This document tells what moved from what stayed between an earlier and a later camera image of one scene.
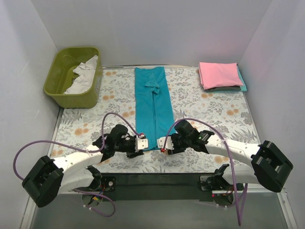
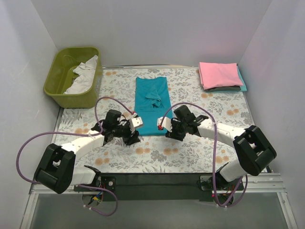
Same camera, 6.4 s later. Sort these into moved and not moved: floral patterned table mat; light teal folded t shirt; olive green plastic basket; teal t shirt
Moved: teal t shirt
Not moved: floral patterned table mat; light teal folded t shirt; olive green plastic basket
